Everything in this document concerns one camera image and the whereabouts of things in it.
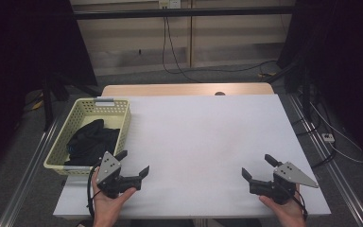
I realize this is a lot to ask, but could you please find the black wall cable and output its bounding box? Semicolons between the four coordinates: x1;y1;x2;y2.
162;15;278;84

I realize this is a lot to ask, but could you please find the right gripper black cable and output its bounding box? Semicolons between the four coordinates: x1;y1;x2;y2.
291;185;309;221

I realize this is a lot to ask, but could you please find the person's left hand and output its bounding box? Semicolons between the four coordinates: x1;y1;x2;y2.
91;166;138;227

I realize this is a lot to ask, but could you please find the aluminium floor rail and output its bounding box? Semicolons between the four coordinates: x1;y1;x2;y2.
0;115;61;227
287;94;363;227

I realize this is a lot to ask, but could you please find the black metal stand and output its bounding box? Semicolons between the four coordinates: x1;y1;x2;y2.
40;71;102;132

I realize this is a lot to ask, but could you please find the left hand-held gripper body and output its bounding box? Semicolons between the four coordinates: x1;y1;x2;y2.
95;150;143;200

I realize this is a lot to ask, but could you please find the black cloth garment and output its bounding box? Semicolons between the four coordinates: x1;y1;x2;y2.
63;118;122;167

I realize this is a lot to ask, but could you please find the black curtain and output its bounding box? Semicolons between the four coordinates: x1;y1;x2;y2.
276;0;363;163
0;0;98;178

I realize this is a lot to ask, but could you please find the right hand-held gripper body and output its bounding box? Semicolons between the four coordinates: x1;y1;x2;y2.
249;161;320;205

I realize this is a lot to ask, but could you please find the pale yellow plastic basket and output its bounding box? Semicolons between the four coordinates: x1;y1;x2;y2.
43;96;132;177

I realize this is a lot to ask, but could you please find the white power strip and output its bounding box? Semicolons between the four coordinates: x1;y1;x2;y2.
320;132;337;144

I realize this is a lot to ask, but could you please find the black horizontal metal bar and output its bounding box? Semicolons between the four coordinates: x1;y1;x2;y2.
73;5;297;21

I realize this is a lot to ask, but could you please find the white floor cable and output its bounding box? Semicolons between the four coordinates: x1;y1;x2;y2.
308;100;363;165

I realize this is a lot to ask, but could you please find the person's right hand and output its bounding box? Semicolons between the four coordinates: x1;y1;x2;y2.
258;184;307;227

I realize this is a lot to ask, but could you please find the black floor cable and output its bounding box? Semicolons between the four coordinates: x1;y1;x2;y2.
295;115;338;169

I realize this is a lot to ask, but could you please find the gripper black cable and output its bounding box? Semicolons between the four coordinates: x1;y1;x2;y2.
291;185;309;221
86;164;104;219

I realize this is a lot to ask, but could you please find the white wall socket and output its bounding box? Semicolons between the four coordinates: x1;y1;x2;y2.
158;0;182;9

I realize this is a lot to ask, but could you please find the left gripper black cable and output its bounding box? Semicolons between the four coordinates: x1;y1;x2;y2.
86;164;104;219

